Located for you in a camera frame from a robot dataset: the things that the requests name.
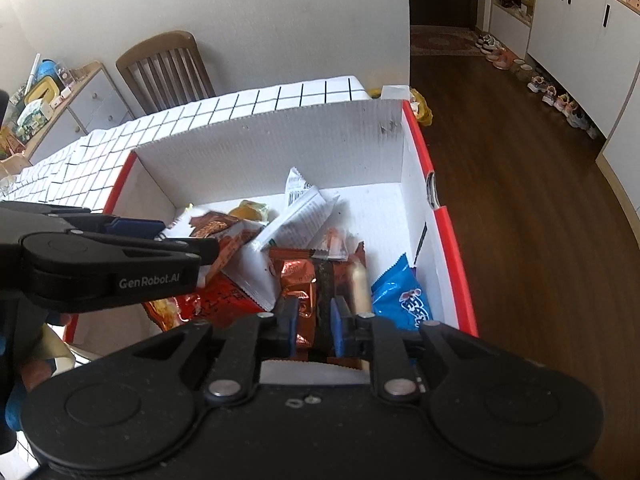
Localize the small orange snack packet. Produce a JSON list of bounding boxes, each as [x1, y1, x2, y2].
[[312, 228, 349, 262]]

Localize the red cardboard box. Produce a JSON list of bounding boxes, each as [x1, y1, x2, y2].
[[62, 97, 481, 376]]

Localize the yellow bag on floor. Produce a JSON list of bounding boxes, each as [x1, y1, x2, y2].
[[368, 84, 435, 129]]

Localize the brown foil snack bag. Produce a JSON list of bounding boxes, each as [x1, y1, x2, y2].
[[268, 242, 367, 352]]

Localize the wooden white sideboard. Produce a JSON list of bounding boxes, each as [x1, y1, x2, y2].
[[1, 61, 134, 177]]

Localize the checkered tablecloth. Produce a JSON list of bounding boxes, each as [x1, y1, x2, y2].
[[1, 76, 370, 212]]

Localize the white wall cabinets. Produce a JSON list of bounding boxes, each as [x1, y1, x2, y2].
[[487, 0, 640, 212]]

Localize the tissue box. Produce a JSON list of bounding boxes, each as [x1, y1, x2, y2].
[[16, 99, 53, 144]]

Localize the row of shoes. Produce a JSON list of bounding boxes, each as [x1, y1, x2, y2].
[[475, 34, 601, 139]]

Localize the yellow blue lunch bag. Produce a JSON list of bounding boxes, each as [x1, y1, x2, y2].
[[24, 60, 64, 104]]

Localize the blue cookie packet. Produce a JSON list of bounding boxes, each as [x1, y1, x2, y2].
[[371, 254, 434, 330]]

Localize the wooden chair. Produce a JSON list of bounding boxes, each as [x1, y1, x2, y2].
[[116, 30, 216, 114]]

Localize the white chocolate cake packet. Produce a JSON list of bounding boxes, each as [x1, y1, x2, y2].
[[160, 207, 280, 311]]

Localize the red snack bag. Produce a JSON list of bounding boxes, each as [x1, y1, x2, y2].
[[142, 273, 262, 332]]

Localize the silver white snack bag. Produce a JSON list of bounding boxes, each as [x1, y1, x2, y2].
[[250, 167, 340, 252]]

